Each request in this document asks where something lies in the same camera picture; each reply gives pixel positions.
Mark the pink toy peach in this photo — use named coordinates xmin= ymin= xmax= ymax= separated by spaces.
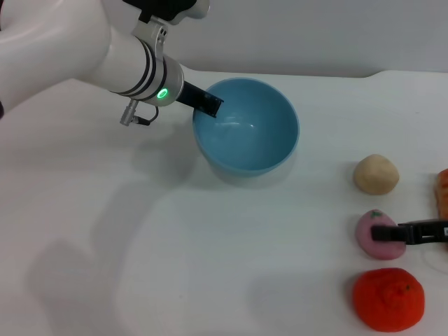
xmin=355 ymin=209 xmax=407 ymax=260

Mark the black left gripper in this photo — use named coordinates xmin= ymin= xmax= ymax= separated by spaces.
xmin=176 ymin=80 xmax=225 ymax=118

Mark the orange toy tangerine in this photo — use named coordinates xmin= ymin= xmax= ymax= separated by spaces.
xmin=351 ymin=267 xmax=426 ymax=332

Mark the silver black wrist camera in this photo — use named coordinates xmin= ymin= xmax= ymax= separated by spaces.
xmin=120 ymin=0 xmax=211 ymax=26

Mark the blue bowl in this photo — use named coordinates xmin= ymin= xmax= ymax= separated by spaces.
xmin=192 ymin=77 xmax=300 ymax=178

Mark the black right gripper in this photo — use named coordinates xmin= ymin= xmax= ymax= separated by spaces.
xmin=370 ymin=218 xmax=448 ymax=246

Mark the orange toy bread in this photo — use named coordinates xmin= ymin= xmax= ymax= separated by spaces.
xmin=433 ymin=168 xmax=448 ymax=225

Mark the left arm connector cable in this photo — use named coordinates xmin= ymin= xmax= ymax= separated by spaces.
xmin=120 ymin=99 xmax=159 ymax=126

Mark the beige toy bun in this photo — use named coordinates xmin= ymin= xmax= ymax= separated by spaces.
xmin=353 ymin=153 xmax=400 ymax=195

